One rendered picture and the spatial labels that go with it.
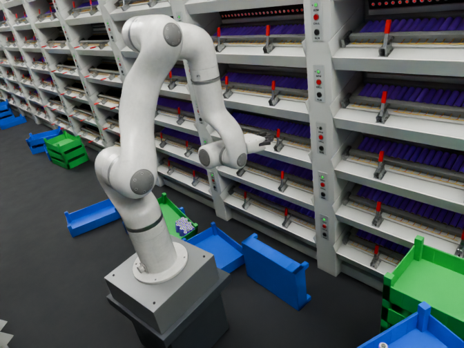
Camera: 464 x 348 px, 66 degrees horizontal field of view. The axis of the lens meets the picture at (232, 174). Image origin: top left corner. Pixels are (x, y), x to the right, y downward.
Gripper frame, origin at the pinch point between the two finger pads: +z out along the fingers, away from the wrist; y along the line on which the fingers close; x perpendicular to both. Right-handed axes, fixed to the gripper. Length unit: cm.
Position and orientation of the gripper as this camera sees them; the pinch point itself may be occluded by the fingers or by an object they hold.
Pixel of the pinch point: (266, 137)
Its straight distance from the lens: 141.7
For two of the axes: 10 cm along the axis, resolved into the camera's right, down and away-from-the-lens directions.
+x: -0.4, -9.2, -3.8
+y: 6.8, 2.5, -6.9
